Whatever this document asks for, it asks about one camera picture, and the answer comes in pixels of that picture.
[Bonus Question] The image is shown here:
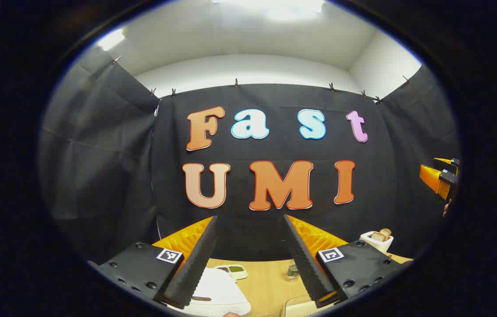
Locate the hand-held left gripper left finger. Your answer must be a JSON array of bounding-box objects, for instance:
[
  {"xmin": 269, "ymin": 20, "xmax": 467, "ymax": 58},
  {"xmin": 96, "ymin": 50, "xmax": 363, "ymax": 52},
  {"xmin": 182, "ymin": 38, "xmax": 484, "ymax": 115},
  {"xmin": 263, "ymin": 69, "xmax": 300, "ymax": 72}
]
[{"xmin": 88, "ymin": 216, "xmax": 219, "ymax": 310}]

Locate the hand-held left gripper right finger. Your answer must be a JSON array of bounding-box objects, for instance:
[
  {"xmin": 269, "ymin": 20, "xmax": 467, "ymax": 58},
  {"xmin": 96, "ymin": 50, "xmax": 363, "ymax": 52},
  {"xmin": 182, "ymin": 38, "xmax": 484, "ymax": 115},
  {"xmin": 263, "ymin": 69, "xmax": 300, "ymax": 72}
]
[{"xmin": 283, "ymin": 214, "xmax": 414, "ymax": 309}]

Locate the white rice cooker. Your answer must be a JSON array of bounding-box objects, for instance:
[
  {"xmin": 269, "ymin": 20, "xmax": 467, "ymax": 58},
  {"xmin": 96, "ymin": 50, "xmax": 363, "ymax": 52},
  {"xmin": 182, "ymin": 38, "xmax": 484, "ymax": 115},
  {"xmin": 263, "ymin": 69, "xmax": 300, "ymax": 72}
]
[{"xmin": 167, "ymin": 267, "xmax": 252, "ymax": 317}]

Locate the white divided dish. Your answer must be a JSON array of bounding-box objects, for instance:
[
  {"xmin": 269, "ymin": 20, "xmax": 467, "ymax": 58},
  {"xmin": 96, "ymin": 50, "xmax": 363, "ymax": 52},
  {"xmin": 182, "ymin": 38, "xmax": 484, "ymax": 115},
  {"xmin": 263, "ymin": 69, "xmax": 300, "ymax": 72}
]
[{"xmin": 214, "ymin": 264, "xmax": 249, "ymax": 281}]

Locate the clear plastic container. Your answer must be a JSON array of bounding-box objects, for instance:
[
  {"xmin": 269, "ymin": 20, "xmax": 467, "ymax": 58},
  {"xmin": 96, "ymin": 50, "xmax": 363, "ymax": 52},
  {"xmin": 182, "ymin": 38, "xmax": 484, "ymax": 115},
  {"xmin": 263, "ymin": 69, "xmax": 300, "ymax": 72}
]
[{"xmin": 282, "ymin": 296, "xmax": 319, "ymax": 317}]

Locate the white toaster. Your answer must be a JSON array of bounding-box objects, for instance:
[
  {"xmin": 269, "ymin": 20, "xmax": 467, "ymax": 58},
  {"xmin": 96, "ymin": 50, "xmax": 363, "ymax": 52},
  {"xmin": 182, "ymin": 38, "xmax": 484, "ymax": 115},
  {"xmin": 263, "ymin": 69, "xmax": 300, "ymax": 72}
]
[{"xmin": 360, "ymin": 231, "xmax": 394, "ymax": 254}]

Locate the black backdrop cloth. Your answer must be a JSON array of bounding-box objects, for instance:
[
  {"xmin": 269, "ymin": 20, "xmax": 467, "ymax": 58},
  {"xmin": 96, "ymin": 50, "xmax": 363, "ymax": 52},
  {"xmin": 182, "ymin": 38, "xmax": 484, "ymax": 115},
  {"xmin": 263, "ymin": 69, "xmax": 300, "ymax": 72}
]
[{"xmin": 39, "ymin": 46, "xmax": 460, "ymax": 265}]

